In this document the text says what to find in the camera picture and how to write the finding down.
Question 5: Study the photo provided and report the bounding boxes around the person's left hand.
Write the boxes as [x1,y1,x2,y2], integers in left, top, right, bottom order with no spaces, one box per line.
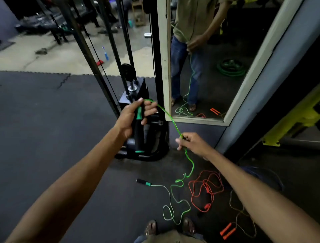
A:
[115,98,159,140]

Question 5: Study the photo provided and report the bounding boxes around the person's right hand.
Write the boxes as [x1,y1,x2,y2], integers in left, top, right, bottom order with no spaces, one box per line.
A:
[175,132,213,159]

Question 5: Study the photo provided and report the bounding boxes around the green jump rope black handles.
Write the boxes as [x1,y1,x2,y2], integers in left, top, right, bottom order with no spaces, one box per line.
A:
[134,99,195,225]

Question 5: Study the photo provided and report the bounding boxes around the person's left forearm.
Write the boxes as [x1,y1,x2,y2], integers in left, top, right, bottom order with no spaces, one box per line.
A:
[4,124,132,243]

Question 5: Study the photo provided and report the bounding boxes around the person's right forearm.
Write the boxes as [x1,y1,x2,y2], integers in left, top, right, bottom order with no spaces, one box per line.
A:
[204,148,320,243]

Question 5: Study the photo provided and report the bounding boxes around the black pulley wheel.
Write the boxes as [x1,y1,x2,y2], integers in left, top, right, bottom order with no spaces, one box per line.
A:
[121,64,138,83]

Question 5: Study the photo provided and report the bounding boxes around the wooden stool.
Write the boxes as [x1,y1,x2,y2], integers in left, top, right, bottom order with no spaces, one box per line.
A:
[131,0,147,27]

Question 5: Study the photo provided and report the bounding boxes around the person's right sandal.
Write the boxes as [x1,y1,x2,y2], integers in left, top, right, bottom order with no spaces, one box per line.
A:
[182,217,196,235]

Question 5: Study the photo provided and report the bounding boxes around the person's trousers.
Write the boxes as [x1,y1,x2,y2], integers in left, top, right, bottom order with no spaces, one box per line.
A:
[133,230,207,243]

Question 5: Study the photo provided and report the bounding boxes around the yellow gym machine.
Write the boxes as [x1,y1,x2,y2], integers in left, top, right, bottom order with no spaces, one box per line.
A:
[261,84,320,147]

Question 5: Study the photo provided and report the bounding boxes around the black gym bench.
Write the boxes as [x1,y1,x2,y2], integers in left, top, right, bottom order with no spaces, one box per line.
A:
[14,9,72,46]

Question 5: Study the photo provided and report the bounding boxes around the black cable machine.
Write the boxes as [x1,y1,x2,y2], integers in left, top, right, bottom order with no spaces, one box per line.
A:
[55,0,171,162]

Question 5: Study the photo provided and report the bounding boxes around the white framed wall mirror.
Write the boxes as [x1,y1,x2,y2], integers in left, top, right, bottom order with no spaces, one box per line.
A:
[157,0,304,127]

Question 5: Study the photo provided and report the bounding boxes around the blue cable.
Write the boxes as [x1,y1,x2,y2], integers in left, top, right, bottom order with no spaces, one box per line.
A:
[239,165,285,192]

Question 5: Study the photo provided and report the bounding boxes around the tan jump rope orange handles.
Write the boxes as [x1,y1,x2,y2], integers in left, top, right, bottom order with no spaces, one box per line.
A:
[219,190,258,241]

